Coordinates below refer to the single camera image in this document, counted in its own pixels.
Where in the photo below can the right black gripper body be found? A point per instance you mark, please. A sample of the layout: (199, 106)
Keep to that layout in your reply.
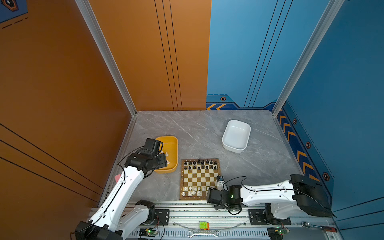
(222, 207)

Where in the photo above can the white plastic tray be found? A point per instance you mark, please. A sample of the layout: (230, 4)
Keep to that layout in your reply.
(236, 136)

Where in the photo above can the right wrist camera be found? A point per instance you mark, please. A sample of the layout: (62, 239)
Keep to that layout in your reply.
(220, 183)

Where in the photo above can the green orange small block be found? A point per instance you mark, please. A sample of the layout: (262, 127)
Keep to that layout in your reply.
(204, 226)

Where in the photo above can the silver wrench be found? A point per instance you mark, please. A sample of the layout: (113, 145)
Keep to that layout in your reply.
(192, 234)

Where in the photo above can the circuit board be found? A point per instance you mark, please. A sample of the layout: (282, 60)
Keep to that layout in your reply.
(147, 234)
(277, 234)

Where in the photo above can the red handled ratchet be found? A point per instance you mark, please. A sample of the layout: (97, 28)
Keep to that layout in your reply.
(324, 228)

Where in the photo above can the wooden chess board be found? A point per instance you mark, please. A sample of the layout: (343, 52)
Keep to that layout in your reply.
(198, 176)

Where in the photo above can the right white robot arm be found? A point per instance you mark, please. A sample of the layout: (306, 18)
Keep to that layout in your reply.
(282, 200)

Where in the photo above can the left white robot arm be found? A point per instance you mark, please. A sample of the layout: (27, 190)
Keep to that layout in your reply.
(109, 222)

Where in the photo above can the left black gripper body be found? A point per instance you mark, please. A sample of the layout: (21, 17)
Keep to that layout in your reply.
(160, 161)

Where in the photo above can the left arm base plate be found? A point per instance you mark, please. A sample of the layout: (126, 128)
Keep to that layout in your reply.
(162, 215)

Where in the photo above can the right circuit board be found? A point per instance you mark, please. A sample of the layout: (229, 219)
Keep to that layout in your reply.
(277, 234)

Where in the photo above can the yellow plastic tray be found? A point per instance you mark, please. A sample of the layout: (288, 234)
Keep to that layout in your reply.
(171, 150)

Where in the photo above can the pink eraser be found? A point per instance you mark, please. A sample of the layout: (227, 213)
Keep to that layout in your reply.
(117, 177)

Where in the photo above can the left circuit board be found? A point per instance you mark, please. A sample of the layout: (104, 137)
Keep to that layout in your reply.
(147, 234)

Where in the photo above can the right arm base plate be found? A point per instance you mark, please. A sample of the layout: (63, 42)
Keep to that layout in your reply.
(260, 217)

